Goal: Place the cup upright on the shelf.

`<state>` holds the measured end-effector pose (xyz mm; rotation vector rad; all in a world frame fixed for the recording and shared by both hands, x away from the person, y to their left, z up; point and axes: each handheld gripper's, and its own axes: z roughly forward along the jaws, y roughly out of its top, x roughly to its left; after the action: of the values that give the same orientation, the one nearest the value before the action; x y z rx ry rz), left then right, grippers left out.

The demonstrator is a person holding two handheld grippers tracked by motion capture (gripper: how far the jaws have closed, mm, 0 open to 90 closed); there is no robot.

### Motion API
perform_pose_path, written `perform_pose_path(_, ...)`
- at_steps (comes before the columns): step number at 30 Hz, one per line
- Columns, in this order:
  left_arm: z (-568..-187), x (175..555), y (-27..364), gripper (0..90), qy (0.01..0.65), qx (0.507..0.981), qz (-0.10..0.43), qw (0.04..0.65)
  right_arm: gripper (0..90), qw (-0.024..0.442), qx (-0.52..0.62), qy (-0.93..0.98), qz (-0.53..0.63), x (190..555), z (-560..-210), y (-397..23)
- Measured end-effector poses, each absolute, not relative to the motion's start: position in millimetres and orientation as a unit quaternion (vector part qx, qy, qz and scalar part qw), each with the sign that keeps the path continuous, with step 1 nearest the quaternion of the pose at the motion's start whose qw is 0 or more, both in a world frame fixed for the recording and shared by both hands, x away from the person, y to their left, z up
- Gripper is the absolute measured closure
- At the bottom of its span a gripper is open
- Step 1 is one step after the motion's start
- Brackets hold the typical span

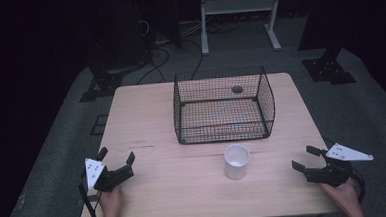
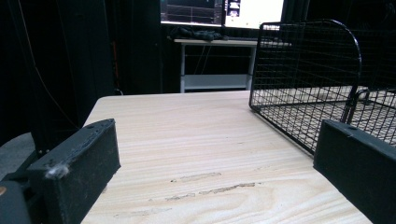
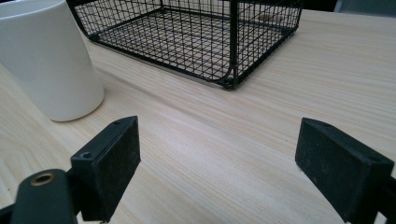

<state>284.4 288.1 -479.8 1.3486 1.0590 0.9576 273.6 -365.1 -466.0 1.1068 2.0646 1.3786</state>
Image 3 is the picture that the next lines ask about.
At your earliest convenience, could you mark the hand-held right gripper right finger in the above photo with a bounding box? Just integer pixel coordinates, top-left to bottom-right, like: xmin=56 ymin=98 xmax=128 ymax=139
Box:
xmin=294 ymin=117 xmax=395 ymax=224

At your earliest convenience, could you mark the black wire mesh basket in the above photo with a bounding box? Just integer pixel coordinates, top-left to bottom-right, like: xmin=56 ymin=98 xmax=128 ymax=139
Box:
xmin=65 ymin=0 xmax=304 ymax=91

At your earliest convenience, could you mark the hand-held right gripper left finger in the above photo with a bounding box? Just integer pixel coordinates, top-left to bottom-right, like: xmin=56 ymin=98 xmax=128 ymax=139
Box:
xmin=70 ymin=115 xmax=142 ymax=223

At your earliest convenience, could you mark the white cup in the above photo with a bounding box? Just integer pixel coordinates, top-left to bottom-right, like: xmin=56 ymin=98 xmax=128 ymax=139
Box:
xmin=0 ymin=0 xmax=106 ymax=122

